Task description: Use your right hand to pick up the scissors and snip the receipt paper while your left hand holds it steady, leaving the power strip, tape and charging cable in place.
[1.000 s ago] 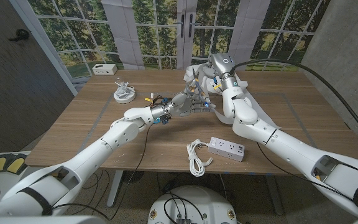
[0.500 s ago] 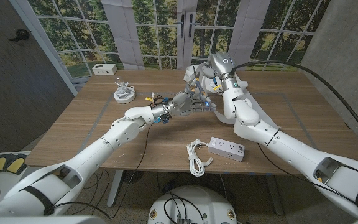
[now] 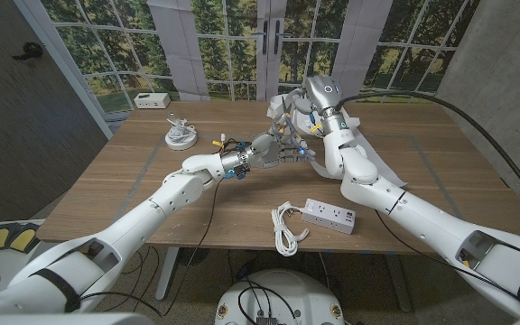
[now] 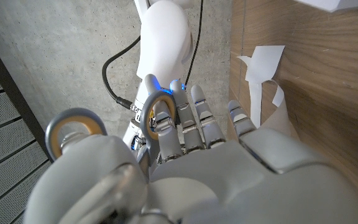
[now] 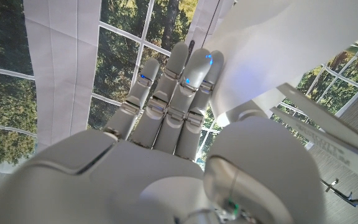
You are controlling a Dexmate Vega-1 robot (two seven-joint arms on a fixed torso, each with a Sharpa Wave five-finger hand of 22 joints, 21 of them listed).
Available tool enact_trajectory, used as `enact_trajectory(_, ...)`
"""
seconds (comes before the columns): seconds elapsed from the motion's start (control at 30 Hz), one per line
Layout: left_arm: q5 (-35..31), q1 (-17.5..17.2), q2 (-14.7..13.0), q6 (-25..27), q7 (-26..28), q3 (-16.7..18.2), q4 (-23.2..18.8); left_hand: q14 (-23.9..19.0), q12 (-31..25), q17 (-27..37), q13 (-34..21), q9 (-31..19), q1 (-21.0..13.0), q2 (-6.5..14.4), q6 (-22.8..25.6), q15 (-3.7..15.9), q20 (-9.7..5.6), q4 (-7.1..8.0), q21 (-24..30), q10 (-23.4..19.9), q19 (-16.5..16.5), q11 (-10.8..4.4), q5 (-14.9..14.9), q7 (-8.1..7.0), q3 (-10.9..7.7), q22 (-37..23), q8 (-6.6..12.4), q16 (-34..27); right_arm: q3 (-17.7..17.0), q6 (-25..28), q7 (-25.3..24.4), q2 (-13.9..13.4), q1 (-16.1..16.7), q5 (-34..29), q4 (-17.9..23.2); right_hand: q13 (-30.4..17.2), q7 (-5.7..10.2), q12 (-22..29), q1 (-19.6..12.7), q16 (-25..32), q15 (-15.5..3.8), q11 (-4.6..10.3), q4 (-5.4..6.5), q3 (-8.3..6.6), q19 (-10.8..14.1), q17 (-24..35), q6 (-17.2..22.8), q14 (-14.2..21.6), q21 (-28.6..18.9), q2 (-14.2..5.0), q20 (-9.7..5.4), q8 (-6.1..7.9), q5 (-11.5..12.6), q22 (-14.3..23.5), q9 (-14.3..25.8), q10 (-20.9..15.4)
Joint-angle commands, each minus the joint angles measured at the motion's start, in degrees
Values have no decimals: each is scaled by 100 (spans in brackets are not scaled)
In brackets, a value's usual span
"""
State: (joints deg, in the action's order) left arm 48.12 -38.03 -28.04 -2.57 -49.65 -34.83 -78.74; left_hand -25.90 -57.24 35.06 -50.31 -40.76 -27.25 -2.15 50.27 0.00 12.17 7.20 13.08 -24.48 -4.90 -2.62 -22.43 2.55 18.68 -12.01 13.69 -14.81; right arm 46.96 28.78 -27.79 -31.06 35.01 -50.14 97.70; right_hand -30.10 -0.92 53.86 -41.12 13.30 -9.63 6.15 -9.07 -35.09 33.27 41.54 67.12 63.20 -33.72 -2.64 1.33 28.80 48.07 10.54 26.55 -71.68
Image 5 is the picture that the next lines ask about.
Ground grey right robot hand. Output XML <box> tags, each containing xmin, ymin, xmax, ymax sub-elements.
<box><xmin>0</xmin><ymin>41</ymin><xmax>326</xmax><ymax>224</ymax></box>

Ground white receipt paper strip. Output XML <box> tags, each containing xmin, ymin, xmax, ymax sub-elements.
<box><xmin>202</xmin><ymin>0</ymin><xmax>358</xmax><ymax>127</ymax></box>

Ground scissors with grey yellow handles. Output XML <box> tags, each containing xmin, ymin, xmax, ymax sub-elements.
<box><xmin>270</xmin><ymin>82</ymin><xmax>358</xmax><ymax>200</ymax></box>

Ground printed window backdrop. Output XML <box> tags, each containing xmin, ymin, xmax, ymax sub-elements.
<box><xmin>0</xmin><ymin>0</ymin><xmax>358</xmax><ymax>174</ymax></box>

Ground black door handle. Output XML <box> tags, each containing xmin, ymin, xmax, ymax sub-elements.
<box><xmin>320</xmin><ymin>178</ymin><xmax>358</xmax><ymax>208</ymax></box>

